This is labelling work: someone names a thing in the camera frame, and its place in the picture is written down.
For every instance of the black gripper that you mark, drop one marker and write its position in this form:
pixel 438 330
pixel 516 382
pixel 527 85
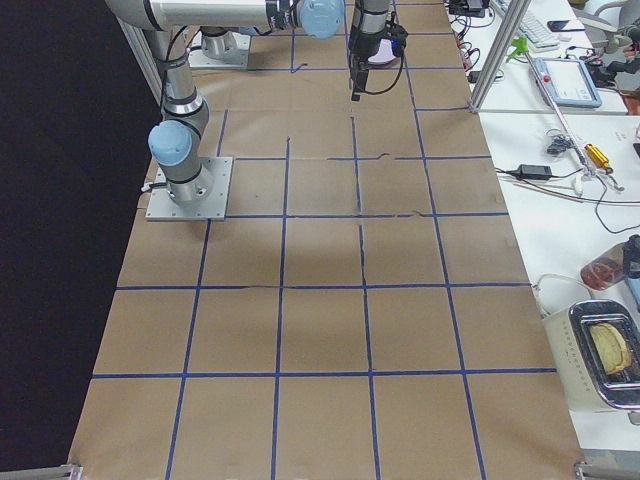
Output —
pixel 363 46

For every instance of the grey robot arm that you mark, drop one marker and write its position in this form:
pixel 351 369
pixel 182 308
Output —
pixel 222 44
pixel 266 104

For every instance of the black power adapter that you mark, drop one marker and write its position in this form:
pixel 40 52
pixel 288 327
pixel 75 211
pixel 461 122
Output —
pixel 534 172

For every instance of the blue teach pendant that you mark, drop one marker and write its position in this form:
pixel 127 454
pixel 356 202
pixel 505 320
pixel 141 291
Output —
pixel 568 82

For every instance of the yellow tool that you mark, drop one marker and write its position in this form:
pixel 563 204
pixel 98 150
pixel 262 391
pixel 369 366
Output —
pixel 598 158

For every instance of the red-lidded jar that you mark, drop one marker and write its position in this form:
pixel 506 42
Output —
pixel 618 263

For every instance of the white toaster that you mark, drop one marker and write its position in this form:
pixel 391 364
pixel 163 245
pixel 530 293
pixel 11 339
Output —
pixel 586 385

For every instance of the bread slice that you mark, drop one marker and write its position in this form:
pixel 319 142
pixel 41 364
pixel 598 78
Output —
pixel 611 347

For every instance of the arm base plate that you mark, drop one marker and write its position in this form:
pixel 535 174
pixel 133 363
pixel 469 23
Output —
pixel 204 198
pixel 198 61

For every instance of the aluminium frame post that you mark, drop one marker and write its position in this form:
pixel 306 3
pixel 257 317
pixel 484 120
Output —
pixel 506 33

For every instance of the green-handled reacher grabber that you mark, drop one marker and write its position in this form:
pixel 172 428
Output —
pixel 589 168

